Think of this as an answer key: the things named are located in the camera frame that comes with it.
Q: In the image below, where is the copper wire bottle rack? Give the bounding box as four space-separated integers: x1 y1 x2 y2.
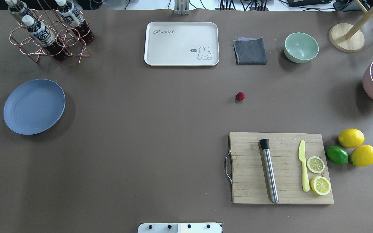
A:
9 0 91 63

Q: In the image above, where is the tea bottle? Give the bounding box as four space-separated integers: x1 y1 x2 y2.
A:
5 0 36 24
56 0 95 43
22 15 68 61

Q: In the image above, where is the wooden cutting board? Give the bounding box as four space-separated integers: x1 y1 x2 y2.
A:
229 132 333 205

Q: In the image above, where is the lemon half lower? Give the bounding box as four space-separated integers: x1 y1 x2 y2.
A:
310 176 331 195

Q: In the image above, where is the lemon half upper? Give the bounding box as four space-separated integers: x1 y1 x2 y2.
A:
306 156 325 174

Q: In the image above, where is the yellow plastic knife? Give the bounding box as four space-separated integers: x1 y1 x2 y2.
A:
298 140 310 192

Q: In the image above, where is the tea bottle right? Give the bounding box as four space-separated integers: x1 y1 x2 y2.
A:
56 0 95 43

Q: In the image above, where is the mint green bowl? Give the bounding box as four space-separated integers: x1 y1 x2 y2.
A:
284 32 319 63

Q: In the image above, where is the wooden cup tree stand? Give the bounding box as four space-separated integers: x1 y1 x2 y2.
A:
328 6 373 53

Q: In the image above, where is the grey folded cloth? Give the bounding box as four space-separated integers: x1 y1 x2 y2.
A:
233 37 267 65

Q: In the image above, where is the steel muddler black tip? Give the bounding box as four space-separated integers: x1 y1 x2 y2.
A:
259 139 279 204

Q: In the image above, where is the yellow lemon lower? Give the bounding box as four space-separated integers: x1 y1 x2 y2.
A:
350 145 373 167

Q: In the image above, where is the yellow lemon upper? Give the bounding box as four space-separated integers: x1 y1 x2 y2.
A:
337 128 365 148

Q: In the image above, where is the lemon half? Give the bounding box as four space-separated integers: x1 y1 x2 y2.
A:
310 176 331 195
306 156 325 174

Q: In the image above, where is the tea bottle front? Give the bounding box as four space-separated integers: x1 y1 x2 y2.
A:
22 15 68 61

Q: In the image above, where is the blue round plate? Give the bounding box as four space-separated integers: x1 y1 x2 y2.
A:
3 79 66 135

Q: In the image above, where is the green lime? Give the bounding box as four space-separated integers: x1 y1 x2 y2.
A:
326 146 349 165

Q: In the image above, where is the red strawberry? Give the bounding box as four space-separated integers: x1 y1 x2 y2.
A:
235 92 245 101

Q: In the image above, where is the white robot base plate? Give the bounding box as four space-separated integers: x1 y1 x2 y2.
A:
137 222 223 233

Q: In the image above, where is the yellow lemon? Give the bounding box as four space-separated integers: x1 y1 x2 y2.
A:
337 128 365 148
350 145 373 167

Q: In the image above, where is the cream rabbit tray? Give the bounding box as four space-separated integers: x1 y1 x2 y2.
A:
144 22 220 66

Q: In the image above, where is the tea bottle left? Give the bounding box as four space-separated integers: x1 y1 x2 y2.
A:
5 0 36 24

